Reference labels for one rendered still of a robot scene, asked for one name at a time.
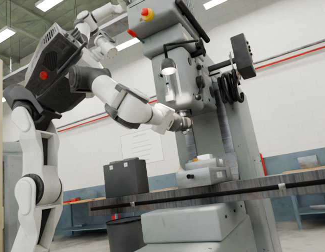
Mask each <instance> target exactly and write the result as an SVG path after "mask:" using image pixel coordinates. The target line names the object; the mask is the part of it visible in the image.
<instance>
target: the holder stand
mask: <svg viewBox="0 0 325 252"><path fill-rule="evenodd" d="M103 171H104V182H105V193H106V198H107V199H108V198H115V197H123V196H130V195H137V194H143V193H148V192H149V184H148V176H147V168H146V160H145V159H139V158H138V157H132V158H126V159H124V160H118V161H112V162H110V164H107V165H104V166H103Z"/></svg>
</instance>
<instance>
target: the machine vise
mask: <svg viewBox="0 0 325 252"><path fill-rule="evenodd" d="M219 161H220V166H221V167H206V168H200V169H194V170H188V171H182V172H177V173H176V179H177V186H178V189H187V188H194V187H202V186H209V185H214V184H219V183H223V182H228V181H232V175H231V170H230V167H225V161H224V159H219ZM188 174H194V178H192V179H188V178H187V175H188Z"/></svg>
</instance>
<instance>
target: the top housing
mask: <svg viewBox="0 0 325 252"><path fill-rule="evenodd" d="M142 8H150V9H151V10H152V11H153V12H154V16H153V18H152V19H151V20H150V21H144V20H143V19H142V21H140V20H139V19H140V18H142V15H141V9H142ZM127 16H128V24H129V29H130V30H132V31H133V32H134V33H136V36H138V37H139V38H140V39H141V40H142V39H144V38H146V37H148V36H151V35H153V34H155V33H157V32H160V31H162V30H164V29H166V28H168V27H171V26H173V25H175V24H177V23H180V24H182V25H183V27H184V28H185V29H186V30H187V31H188V33H189V34H190V35H191V36H192V37H193V39H194V40H195V39H202V38H200V36H199V33H198V32H197V31H196V29H195V28H194V27H193V26H192V24H191V23H190V22H189V20H188V19H187V18H186V16H183V15H182V11H181V10H180V9H179V7H178V6H177V5H176V3H175V0H137V1H135V2H133V3H131V4H129V5H128V6H127ZM202 41H203V39H202ZM198 42H199V41H198ZM203 46H204V41H203Z"/></svg>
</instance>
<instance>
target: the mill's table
mask: <svg viewBox="0 0 325 252"><path fill-rule="evenodd" d="M316 193H325V168H317V169H310V170H303V171H296V172H289V173H281V174H274V175H267V176H260V177H253V178H245V179H238V180H231V181H226V182H222V183H217V184H213V185H206V186H199V187H191V188H184V189H178V188H173V189H166V190H159V191H152V192H147V193H141V194H134V195H127V196H120V197H113V198H104V199H98V200H92V201H88V214H89V217H91V216H101V215H111V214H120V213H130V212H140V211H150V210H160V209H169V208H179V207H189V206H199V205H209V204H218V203H228V202H238V201H248V200H258V199H267V198H277V197H287V196H297V195H307V194H316Z"/></svg>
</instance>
